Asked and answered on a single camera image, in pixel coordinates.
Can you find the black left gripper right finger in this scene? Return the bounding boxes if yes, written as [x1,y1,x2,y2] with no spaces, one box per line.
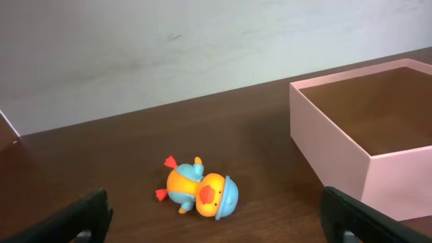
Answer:
[319,186,431,243]

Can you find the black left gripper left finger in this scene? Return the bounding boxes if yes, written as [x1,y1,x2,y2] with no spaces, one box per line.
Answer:
[3,189,113,243]

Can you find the pink cardboard box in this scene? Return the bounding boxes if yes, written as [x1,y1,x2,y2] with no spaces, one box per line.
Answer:
[290,59,431,221]

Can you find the orange blue duck toy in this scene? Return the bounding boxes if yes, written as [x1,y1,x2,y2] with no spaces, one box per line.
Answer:
[155,156,239,220]

